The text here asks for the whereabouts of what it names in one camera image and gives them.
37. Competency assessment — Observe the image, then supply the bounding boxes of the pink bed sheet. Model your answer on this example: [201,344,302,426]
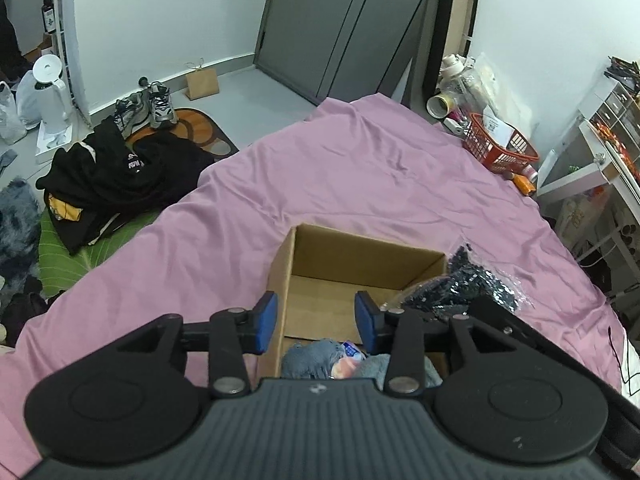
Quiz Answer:
[1,96,626,479]

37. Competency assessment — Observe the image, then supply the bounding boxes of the light blue plush toy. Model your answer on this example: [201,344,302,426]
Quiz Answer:
[352,353,442,391]

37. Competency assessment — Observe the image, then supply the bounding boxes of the brown cardboard box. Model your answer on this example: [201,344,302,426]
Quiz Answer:
[257,224,447,378]

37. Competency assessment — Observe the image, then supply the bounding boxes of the black cable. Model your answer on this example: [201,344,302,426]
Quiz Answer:
[606,326,629,391]

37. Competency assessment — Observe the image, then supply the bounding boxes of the white plastic bag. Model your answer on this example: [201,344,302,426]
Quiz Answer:
[0,70,41,144]

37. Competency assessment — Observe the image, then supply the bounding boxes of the red plastic basket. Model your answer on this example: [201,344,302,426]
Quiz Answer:
[462,113,539,174]

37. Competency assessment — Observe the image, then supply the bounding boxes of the small brown paper bag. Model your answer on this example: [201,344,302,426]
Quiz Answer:
[184,60,220,101]

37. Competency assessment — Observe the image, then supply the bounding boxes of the white kettle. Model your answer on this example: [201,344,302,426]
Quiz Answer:
[32,54,74,134]

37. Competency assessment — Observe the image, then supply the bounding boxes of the black clothes pile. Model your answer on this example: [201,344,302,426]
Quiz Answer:
[36,118,215,256]

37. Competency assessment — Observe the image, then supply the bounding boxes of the framed cardboard board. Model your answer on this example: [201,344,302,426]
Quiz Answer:
[422,0,480,99]

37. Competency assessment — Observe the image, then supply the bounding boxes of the green leaf cushion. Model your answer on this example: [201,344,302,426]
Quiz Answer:
[38,211,158,298]

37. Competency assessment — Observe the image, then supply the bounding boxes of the black sequin fabric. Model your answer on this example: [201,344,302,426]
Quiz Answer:
[381,244,533,318]

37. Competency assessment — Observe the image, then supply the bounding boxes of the grey sneakers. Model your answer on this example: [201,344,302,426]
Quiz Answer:
[113,77,178,139]

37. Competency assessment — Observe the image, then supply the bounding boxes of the white paper cup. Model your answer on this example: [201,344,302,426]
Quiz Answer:
[425,92,459,120]

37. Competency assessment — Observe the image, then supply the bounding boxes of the clear plastic water bottle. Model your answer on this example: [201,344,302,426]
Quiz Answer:
[439,54,489,110]

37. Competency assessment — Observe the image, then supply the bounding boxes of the orange black tool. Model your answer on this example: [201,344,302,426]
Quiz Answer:
[510,174,536,196]

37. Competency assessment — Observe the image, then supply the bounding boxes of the printed shopping bag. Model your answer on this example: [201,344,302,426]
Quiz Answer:
[554,193,608,250]

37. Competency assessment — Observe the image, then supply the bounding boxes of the white desk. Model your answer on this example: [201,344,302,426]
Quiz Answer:
[537,75,639,278]

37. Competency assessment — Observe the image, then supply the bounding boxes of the white pink bottle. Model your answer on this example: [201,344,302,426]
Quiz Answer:
[442,117,468,138]

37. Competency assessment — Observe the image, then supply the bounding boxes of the blue tissue pack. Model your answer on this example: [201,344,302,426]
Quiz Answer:
[330,341,367,379]

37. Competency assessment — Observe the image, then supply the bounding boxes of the blue knitted cloth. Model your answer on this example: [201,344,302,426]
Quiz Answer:
[281,339,345,380]

